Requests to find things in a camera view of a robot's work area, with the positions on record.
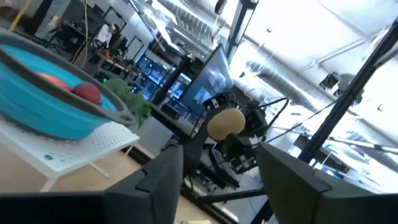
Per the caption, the dark red plum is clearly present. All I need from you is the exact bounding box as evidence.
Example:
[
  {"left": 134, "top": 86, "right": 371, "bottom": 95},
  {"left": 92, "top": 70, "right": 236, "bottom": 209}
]
[{"left": 70, "top": 82, "right": 103, "bottom": 106}]

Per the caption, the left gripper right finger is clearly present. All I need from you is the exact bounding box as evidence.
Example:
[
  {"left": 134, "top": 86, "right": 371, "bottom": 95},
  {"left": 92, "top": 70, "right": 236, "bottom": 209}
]
[{"left": 256, "top": 142, "right": 332, "bottom": 224}]

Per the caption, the person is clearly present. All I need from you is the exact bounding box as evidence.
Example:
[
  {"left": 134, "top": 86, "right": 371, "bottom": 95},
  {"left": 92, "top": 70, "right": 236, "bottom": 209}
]
[{"left": 95, "top": 23, "right": 121, "bottom": 49}]

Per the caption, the large grey monitor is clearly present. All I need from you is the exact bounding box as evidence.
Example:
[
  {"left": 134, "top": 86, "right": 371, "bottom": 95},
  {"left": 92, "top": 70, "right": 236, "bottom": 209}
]
[{"left": 179, "top": 43, "right": 236, "bottom": 116}]

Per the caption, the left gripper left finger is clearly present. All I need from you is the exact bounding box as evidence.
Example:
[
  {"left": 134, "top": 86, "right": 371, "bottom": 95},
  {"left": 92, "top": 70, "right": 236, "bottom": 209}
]
[{"left": 104, "top": 144, "right": 185, "bottom": 224}]

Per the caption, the green plant in white pot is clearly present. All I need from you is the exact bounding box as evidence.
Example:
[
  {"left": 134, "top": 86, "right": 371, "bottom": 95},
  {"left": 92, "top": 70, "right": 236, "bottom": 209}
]
[{"left": 104, "top": 77, "right": 175, "bottom": 156}]

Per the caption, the blue bowl with grey rim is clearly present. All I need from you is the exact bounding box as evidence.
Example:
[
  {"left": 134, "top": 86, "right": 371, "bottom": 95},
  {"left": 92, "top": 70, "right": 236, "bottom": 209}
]
[{"left": 0, "top": 27, "right": 137, "bottom": 141}]

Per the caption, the white perforated metal shelf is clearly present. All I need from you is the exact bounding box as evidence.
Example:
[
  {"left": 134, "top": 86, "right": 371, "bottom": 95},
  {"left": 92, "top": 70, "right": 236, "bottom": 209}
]
[{"left": 0, "top": 119, "right": 141, "bottom": 193}]

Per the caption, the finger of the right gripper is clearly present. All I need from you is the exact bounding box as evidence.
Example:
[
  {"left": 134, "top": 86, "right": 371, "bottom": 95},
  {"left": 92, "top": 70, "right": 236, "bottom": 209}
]
[
  {"left": 182, "top": 118, "right": 217, "bottom": 177},
  {"left": 223, "top": 135, "right": 249, "bottom": 162}
]

